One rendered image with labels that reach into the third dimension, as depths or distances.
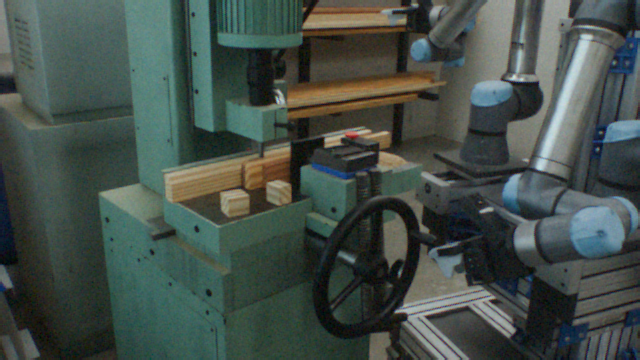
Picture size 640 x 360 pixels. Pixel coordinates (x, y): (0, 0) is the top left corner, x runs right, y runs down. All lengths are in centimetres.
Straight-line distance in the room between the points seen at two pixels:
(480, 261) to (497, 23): 397
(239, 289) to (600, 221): 65
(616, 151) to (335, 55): 321
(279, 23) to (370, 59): 351
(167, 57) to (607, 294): 115
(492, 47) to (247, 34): 390
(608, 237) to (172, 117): 93
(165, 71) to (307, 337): 68
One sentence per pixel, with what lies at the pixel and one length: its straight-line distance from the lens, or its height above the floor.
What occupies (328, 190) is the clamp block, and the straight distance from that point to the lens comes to 115.
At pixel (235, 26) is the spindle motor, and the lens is 118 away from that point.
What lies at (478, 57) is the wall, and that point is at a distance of 503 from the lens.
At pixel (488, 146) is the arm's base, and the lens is 178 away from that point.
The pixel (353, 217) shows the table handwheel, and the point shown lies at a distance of 102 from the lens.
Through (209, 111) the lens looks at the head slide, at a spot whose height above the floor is 105.
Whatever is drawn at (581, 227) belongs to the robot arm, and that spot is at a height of 99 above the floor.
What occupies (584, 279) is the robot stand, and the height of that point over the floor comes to 72.
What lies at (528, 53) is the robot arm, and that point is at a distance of 187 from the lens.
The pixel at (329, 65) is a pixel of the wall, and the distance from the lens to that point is 438.
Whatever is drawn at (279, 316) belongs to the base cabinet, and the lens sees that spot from 126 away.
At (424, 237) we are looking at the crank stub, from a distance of 114.
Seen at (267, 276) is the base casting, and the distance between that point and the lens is 119.
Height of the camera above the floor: 133
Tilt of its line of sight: 20 degrees down
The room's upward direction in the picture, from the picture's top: 1 degrees clockwise
